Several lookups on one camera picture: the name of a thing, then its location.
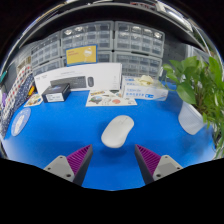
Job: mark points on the cartoon picture sticker sheet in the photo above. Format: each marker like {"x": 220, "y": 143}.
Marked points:
{"x": 110, "y": 99}

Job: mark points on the white computer mouse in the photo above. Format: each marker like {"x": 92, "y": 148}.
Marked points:
{"x": 117, "y": 131}

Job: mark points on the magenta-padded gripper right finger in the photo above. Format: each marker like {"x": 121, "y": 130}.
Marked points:
{"x": 150, "y": 163}

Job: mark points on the small black box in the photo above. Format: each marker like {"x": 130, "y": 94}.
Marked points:
{"x": 56, "y": 91}

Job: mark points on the white metal rack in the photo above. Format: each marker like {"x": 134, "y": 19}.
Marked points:
{"x": 200, "y": 53}

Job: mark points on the white blue tissue box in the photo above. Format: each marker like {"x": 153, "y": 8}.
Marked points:
{"x": 143, "y": 91}

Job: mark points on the navy polka dot cloth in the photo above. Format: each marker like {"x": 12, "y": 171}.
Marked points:
{"x": 20, "y": 98}

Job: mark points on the red blue checkered cloth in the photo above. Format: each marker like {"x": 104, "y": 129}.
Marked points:
{"x": 18, "y": 83}

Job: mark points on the round light blue mouse pad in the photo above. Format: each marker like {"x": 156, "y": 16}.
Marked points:
{"x": 20, "y": 121}

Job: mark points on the long white keyboard box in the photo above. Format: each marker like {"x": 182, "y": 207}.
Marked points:
{"x": 100, "y": 73}

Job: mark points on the yellow blue-edged box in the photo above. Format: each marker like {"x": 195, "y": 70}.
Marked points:
{"x": 80, "y": 55}

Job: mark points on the green plant in white pot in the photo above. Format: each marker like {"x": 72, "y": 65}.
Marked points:
{"x": 191, "y": 83}

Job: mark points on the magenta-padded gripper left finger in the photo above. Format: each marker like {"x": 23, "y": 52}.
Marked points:
{"x": 78, "y": 163}

